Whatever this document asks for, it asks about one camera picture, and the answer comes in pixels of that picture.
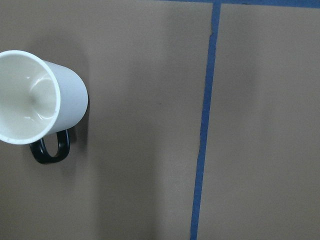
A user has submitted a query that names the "white smiley mug black handle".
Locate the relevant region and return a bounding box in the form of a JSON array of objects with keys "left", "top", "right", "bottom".
[{"left": 0, "top": 50, "right": 89, "bottom": 165}]

